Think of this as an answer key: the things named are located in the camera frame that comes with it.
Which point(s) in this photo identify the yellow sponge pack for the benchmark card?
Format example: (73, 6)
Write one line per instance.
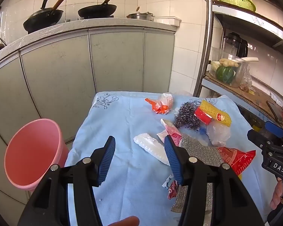
(222, 119)

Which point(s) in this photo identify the metal shelf rack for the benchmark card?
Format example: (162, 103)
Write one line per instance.
(208, 28)

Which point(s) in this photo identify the person's right hand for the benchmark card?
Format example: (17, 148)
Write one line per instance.
(276, 194)

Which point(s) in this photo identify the small red and white wrapper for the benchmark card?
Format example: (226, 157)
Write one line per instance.
(172, 189)

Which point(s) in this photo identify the white radish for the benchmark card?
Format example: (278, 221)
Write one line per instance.
(248, 60)

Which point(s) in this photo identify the orange and white wrapper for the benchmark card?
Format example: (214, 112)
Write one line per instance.
(161, 103)

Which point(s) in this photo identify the white foam piece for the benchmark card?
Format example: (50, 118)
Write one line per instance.
(148, 144)

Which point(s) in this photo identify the pink plastic bucket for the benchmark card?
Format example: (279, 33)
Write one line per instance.
(30, 150)

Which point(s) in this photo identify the cardboard sheet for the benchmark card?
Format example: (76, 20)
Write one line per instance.
(252, 98)

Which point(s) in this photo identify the green plastic basket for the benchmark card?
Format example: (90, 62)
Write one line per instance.
(235, 0)

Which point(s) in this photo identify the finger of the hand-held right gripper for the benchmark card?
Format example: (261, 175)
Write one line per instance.
(274, 128)
(259, 139)

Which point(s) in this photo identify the steel pot with lid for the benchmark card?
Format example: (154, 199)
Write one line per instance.
(140, 17)

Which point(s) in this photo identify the person's left hand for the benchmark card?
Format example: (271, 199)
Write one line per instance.
(127, 222)

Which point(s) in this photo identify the green squash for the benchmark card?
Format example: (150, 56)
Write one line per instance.
(225, 74)

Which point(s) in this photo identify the steel wool scrubber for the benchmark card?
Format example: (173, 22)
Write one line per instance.
(186, 115)

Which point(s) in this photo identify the white plastic container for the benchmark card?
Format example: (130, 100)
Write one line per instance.
(167, 20)

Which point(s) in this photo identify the light blue floral cloth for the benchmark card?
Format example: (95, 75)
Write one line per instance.
(122, 117)

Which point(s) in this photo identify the ginger root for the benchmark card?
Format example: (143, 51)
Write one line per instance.
(227, 62)

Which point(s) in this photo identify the silver scouring cloth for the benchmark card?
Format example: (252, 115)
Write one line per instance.
(202, 150)

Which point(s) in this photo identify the clear plastic container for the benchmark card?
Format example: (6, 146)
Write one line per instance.
(240, 73)

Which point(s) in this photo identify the plastic bag of food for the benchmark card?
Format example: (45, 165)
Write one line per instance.
(246, 82)

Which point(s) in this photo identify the pink and white wrapper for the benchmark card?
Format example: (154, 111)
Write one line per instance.
(171, 129)

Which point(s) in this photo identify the red snack bag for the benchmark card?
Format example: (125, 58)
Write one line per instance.
(240, 160)

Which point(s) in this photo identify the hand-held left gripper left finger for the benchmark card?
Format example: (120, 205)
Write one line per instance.
(107, 160)

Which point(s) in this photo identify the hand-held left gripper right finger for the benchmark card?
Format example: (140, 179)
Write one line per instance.
(173, 160)

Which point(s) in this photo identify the clear plastic bag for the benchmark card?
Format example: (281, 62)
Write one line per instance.
(218, 134)

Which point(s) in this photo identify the pale green kitchen cabinet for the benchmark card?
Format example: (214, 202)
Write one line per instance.
(61, 75)

